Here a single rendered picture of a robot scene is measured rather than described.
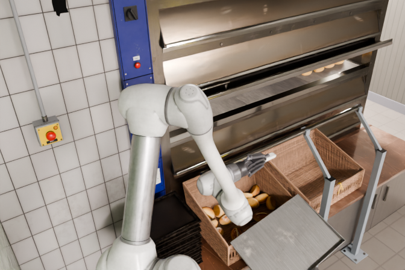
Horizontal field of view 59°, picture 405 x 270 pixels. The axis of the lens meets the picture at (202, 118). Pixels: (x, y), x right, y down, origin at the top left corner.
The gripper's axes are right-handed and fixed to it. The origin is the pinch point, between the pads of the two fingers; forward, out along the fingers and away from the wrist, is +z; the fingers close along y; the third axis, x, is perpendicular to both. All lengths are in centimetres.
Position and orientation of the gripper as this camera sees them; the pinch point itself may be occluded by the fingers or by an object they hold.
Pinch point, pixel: (269, 156)
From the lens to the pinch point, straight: 184.1
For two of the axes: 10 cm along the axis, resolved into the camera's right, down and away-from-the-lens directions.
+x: 5.4, 4.1, -7.4
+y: 0.3, 8.7, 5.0
